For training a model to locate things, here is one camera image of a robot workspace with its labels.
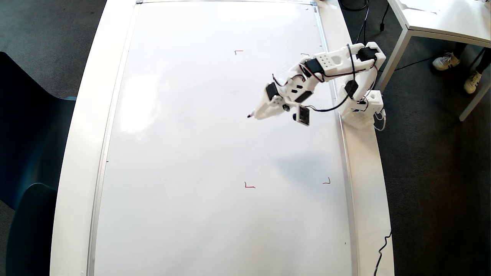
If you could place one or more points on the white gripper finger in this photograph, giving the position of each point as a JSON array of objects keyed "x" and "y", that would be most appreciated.
[
  {"x": 270, "y": 108},
  {"x": 274, "y": 115}
]

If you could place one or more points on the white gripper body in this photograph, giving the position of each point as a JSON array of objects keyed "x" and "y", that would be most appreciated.
[{"x": 269, "y": 106}]

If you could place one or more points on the red whiteboard marker pen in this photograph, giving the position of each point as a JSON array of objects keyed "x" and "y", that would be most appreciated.
[{"x": 251, "y": 114}]

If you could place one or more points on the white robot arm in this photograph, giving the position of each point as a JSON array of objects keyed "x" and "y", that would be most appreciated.
[{"x": 333, "y": 61}]

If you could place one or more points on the large white whiteboard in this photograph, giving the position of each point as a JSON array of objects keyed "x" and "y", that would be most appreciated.
[{"x": 199, "y": 153}]

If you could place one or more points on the white sneaker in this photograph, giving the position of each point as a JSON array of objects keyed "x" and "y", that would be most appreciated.
[
  {"x": 445, "y": 62},
  {"x": 472, "y": 82}
]

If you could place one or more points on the dark trouser leg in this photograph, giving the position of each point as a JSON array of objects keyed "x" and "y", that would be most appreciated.
[
  {"x": 485, "y": 61},
  {"x": 460, "y": 50}
]

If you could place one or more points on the white side table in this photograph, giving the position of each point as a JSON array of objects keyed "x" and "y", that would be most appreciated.
[{"x": 452, "y": 19}]

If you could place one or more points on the dark blue chair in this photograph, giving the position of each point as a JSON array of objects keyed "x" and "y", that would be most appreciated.
[{"x": 27, "y": 153}]

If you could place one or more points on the black wrist camera board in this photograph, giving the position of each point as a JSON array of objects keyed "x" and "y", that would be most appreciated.
[{"x": 303, "y": 115}]

